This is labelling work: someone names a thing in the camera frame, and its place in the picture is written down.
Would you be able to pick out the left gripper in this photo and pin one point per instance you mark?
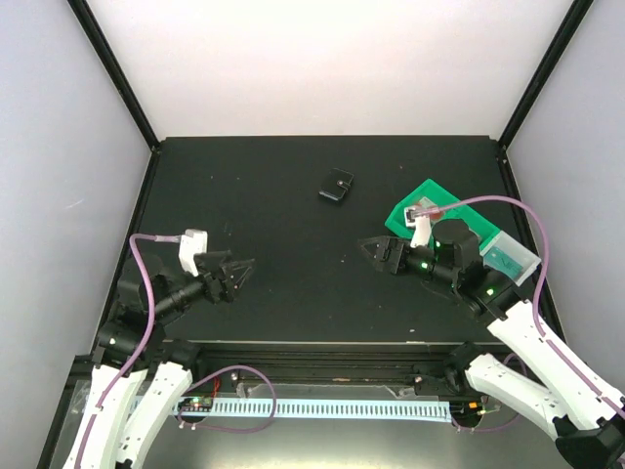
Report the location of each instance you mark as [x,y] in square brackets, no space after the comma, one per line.
[229,289]

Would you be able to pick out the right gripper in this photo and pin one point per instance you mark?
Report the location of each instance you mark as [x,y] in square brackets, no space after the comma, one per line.
[386,245]

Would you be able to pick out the black leather card holder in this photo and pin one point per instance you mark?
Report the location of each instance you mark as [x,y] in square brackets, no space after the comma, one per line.
[336,185]

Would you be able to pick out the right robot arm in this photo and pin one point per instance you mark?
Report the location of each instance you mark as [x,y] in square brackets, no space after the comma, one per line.
[579,411]

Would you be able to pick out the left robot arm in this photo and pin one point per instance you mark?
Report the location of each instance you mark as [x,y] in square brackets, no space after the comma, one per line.
[139,375]

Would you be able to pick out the red dotted card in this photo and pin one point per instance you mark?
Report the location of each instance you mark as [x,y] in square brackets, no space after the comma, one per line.
[425,207]

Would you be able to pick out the teal VIP card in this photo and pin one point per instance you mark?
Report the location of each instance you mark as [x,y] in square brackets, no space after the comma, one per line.
[499,260]

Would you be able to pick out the green divided bin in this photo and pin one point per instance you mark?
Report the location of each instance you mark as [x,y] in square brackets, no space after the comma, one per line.
[484,229]

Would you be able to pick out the clear plastic bin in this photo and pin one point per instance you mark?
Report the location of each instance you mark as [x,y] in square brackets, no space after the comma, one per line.
[526,258]

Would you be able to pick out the small circuit board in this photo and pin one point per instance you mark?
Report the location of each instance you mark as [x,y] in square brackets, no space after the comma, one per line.
[196,404]

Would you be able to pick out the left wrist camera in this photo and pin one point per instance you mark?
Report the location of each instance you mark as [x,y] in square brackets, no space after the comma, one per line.
[192,242]

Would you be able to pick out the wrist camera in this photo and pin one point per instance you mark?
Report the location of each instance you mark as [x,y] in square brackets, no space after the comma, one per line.
[192,242]
[416,219]

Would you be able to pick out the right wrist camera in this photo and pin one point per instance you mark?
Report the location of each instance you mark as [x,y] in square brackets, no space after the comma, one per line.
[416,219]

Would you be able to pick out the black aluminium rail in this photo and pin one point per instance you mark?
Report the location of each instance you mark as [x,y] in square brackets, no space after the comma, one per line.
[333,362]

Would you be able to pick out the white slotted cable duct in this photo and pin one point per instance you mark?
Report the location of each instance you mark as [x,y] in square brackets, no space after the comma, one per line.
[428,411]

